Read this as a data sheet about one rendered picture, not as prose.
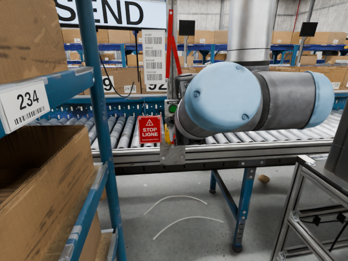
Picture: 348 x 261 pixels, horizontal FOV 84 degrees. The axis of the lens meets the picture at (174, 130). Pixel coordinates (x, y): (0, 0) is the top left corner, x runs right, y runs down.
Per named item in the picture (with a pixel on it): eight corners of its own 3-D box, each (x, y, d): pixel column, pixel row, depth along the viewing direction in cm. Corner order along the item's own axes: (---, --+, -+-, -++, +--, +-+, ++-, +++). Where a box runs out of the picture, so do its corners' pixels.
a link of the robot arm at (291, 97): (292, 69, 37) (230, 70, 35) (353, 71, 26) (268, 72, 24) (284, 117, 40) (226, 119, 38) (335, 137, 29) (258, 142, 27)
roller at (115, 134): (103, 147, 90) (113, 150, 91) (120, 114, 138) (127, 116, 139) (100, 156, 91) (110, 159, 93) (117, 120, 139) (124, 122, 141)
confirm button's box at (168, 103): (164, 117, 81) (164, 101, 79) (164, 114, 84) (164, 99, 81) (180, 116, 82) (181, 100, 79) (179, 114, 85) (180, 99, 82)
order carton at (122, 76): (84, 96, 136) (79, 71, 129) (95, 89, 163) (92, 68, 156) (141, 95, 139) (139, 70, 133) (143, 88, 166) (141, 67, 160)
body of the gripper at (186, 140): (172, 147, 51) (179, 143, 40) (170, 115, 53) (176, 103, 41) (200, 145, 52) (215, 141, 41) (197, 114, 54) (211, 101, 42)
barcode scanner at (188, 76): (207, 99, 77) (206, 72, 73) (178, 104, 76) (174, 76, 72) (204, 96, 83) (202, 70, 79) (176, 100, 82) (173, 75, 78)
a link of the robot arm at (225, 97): (272, 126, 24) (194, 130, 23) (231, 137, 36) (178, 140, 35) (263, 55, 25) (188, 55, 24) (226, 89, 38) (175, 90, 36)
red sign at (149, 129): (139, 144, 86) (137, 116, 82) (139, 143, 87) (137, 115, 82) (174, 142, 88) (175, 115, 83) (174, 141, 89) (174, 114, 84)
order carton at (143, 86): (141, 95, 139) (140, 70, 133) (143, 88, 166) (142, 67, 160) (195, 93, 143) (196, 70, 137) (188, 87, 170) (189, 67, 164)
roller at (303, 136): (305, 147, 102) (308, 139, 100) (256, 117, 150) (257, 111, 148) (314, 147, 102) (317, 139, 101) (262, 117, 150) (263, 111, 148)
